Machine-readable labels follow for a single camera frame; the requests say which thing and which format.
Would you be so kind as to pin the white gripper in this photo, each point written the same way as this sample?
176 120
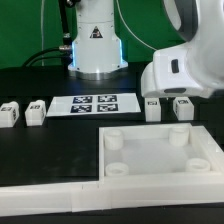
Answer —
183 71

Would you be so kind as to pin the white square tabletop part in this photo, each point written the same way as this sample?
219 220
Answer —
153 150

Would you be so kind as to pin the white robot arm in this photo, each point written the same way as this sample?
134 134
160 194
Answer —
97 50

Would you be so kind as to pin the white sheet with markers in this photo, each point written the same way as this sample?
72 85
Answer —
93 105

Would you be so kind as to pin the white front fence bar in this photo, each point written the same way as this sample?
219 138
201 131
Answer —
111 193

